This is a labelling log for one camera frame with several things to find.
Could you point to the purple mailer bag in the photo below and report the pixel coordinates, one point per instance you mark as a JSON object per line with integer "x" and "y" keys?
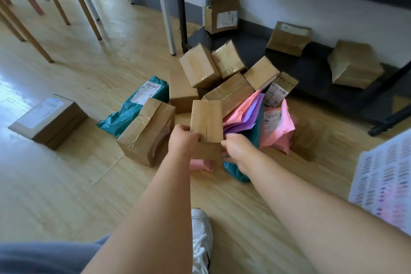
{"x": 244, "y": 119}

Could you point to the pink purple teal mailers pile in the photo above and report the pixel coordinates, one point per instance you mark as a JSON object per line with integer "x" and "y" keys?
{"x": 279, "y": 129}

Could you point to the black metal shelf rack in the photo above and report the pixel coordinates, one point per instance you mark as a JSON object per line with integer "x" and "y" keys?
{"x": 321, "y": 68}

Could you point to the labelled box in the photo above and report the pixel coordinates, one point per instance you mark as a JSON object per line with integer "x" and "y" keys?
{"x": 215, "y": 5}

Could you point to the person's left forearm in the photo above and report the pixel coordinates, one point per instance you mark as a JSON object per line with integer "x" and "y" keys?
{"x": 147, "y": 219}

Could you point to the grey metal frame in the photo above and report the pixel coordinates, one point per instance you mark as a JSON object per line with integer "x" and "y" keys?
{"x": 167, "y": 10}

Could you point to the pile of cardboard parcels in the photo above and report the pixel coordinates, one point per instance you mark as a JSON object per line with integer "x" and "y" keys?
{"x": 199, "y": 65}

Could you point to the person's left white shoe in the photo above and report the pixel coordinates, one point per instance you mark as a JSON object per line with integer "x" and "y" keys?
{"x": 200, "y": 235}

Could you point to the person's left leg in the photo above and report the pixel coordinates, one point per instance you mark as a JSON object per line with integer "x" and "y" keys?
{"x": 48, "y": 257}

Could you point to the plain brown box shelf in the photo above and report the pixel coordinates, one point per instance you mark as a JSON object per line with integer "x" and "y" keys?
{"x": 353, "y": 65}

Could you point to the person's right hand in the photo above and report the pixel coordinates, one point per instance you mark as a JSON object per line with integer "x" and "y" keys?
{"x": 240, "y": 153}

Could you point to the person's right forearm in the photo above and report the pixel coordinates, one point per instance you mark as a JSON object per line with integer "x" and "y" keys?
{"x": 321, "y": 225}

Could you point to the person's left hand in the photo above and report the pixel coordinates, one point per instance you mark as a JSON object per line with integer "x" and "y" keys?
{"x": 183, "y": 140}

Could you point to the teal mailer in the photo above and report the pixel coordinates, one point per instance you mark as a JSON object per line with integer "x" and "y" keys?
{"x": 237, "y": 176}
{"x": 128, "y": 113}

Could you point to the taped box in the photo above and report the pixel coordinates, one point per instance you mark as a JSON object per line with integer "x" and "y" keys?
{"x": 285, "y": 42}

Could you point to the white plastic crate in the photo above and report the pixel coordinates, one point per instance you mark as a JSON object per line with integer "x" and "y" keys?
{"x": 385, "y": 187}

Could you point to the long seam-taped cardboard box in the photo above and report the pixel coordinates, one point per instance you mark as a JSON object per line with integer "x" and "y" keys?
{"x": 207, "y": 119}

